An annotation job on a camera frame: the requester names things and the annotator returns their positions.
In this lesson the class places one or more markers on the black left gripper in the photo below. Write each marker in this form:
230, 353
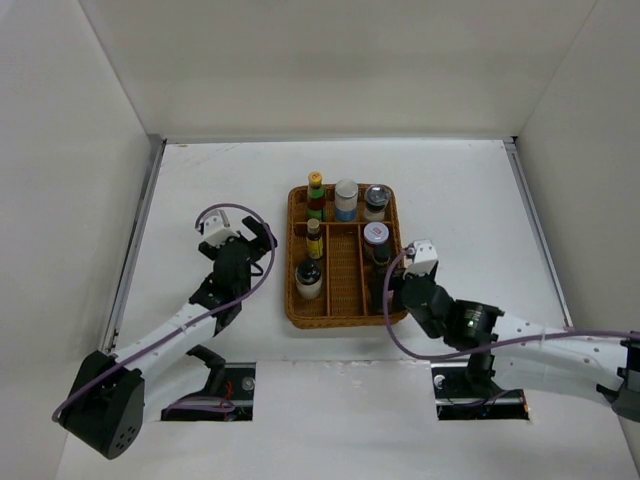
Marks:
262, 242

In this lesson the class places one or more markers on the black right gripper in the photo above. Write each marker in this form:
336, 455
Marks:
377, 288

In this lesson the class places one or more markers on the red label white lid jar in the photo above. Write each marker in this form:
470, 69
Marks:
374, 234

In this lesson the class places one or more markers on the yellow label dark bottle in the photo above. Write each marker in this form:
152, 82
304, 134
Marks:
314, 240

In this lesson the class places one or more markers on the black cap white jar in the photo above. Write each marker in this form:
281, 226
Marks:
308, 277

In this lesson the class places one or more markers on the green label red sauce bottle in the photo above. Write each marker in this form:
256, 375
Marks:
316, 197

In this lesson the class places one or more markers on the silver lid spice jar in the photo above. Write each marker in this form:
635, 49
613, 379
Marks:
376, 200

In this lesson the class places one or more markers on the white blue label shaker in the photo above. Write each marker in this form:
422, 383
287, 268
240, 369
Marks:
345, 200

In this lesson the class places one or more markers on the small black cap bottle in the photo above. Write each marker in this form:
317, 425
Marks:
381, 256

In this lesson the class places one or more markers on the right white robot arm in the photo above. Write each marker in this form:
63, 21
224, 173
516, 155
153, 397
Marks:
505, 352

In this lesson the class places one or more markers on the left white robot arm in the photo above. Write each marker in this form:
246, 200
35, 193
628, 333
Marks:
106, 403

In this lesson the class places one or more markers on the brown wicker divided tray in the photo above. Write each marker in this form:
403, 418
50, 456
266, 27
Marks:
344, 299

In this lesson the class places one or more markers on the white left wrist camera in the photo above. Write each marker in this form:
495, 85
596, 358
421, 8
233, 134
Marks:
215, 228

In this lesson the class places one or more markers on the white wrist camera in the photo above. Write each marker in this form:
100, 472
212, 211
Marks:
423, 259
215, 228

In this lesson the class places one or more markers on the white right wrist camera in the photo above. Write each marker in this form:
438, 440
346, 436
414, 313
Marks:
423, 259

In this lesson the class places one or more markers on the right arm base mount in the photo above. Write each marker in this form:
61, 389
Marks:
465, 390

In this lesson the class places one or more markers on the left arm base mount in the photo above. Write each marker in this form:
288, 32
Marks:
227, 394

